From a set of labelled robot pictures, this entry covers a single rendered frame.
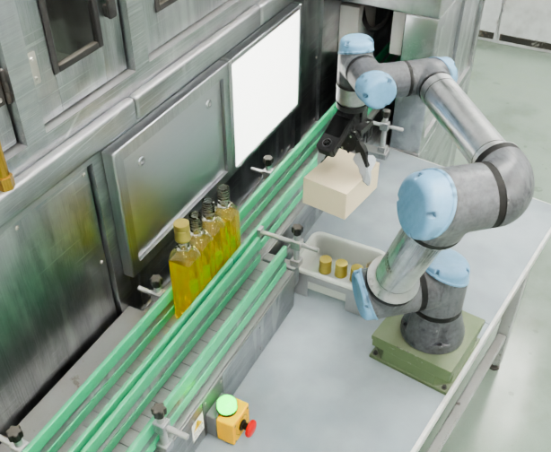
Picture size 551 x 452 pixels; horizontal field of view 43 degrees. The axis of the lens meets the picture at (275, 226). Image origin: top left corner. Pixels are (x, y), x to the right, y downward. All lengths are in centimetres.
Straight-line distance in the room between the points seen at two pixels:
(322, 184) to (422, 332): 42
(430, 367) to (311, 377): 28
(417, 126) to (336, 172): 79
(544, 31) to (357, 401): 387
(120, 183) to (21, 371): 43
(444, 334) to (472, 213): 55
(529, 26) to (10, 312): 433
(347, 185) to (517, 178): 55
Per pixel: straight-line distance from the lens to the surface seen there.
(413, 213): 119
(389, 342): 171
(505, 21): 522
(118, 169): 147
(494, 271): 207
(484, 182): 119
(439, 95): 145
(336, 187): 165
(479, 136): 134
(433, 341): 168
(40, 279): 146
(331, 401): 168
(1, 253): 135
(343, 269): 191
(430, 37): 230
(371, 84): 145
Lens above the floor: 209
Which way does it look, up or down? 39 degrees down
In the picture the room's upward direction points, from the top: straight up
